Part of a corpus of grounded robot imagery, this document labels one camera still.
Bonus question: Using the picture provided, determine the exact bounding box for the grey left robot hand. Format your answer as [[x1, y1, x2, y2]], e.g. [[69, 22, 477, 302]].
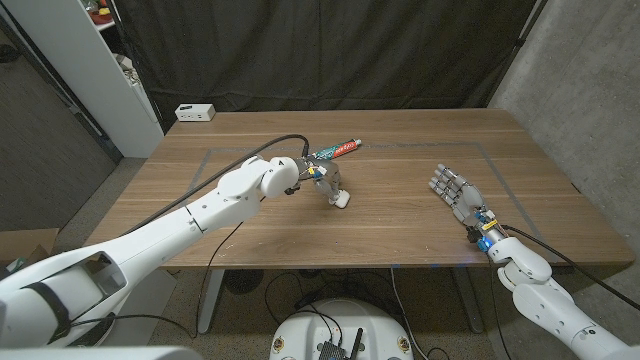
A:
[[292, 153, 346, 207]]

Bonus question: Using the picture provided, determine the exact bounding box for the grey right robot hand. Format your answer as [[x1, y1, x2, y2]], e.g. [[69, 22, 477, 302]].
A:
[[428, 163, 504, 246]]

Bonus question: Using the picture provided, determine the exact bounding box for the teal red toothpaste tube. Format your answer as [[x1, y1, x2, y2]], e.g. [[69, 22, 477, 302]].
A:
[[309, 138, 363, 160]]

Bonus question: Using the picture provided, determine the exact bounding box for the grey table leg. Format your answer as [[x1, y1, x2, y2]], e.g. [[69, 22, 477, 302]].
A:
[[449, 266, 486, 335]]

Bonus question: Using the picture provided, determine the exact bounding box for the black curtain backdrop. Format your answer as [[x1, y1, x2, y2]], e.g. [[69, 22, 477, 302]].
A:
[[107, 0, 549, 134]]

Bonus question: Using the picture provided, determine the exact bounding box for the round black floor fan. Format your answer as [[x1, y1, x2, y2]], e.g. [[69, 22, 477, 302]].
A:
[[223, 268, 265, 295]]

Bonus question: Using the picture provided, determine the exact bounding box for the white box on floor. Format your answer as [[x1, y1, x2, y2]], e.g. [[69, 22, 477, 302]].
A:
[[174, 103, 217, 123]]

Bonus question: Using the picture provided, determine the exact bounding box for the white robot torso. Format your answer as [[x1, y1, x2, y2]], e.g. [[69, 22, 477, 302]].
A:
[[268, 298, 415, 360]]

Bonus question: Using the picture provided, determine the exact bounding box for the white table leg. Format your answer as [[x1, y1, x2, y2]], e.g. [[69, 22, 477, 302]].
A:
[[197, 268, 226, 332]]

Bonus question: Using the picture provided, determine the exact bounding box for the black device with antenna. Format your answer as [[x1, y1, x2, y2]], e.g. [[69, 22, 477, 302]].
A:
[[317, 327, 365, 360]]

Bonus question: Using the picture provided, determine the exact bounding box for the white shelf cabinet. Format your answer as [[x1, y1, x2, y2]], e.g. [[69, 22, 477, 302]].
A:
[[0, 0, 166, 159]]

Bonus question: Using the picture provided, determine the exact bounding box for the white robot chest cover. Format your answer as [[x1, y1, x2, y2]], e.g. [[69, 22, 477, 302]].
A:
[[0, 345, 204, 360]]

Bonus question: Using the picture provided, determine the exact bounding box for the brown cardboard box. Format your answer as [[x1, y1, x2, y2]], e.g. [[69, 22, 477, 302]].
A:
[[0, 227, 60, 266]]

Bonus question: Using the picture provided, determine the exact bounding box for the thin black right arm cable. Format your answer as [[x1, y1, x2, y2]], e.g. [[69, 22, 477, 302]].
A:
[[485, 249, 514, 360]]

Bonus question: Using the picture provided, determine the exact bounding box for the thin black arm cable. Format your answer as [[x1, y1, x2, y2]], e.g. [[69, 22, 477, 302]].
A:
[[485, 249, 514, 360], [67, 222, 244, 341]]

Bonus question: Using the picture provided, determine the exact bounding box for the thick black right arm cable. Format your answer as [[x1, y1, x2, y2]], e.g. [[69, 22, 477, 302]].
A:
[[499, 223, 640, 312]]

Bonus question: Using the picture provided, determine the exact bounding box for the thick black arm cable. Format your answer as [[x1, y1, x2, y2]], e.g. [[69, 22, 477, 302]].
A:
[[499, 223, 640, 312], [119, 132, 310, 237]]

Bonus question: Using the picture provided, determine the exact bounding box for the grey floor cable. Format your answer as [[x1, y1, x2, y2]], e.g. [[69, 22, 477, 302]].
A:
[[389, 266, 431, 360]]

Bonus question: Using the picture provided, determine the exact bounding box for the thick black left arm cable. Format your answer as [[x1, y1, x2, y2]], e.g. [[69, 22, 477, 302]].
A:
[[119, 132, 310, 237]]

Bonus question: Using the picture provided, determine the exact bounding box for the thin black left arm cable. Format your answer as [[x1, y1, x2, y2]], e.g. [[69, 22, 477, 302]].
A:
[[67, 222, 244, 341]]

